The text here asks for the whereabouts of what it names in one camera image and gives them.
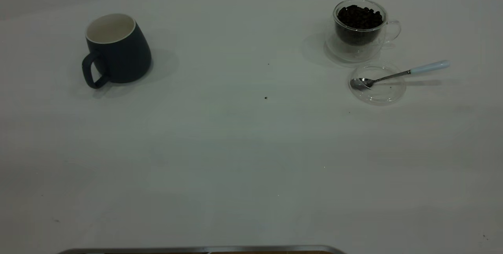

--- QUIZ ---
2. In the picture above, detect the clear double-wall glass cup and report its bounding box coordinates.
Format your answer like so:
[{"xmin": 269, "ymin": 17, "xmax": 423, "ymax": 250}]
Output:
[{"xmin": 325, "ymin": 0, "xmax": 402, "ymax": 64}]

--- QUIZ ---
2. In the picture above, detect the metal spoon pale blue handle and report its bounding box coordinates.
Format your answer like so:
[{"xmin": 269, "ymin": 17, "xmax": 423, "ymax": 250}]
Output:
[{"xmin": 350, "ymin": 60, "xmax": 451, "ymax": 90}]

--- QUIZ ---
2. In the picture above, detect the clear round glass lid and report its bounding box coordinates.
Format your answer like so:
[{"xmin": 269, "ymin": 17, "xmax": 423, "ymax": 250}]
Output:
[{"xmin": 349, "ymin": 64, "xmax": 406, "ymax": 105}]

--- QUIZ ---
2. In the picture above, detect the pile of coffee beans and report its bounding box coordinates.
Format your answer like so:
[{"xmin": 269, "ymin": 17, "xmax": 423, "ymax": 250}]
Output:
[{"xmin": 337, "ymin": 5, "xmax": 384, "ymax": 46}]

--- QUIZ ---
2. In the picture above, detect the dark grey ceramic mug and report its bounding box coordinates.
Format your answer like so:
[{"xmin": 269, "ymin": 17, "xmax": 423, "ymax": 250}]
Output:
[{"xmin": 82, "ymin": 13, "xmax": 152, "ymax": 89}]

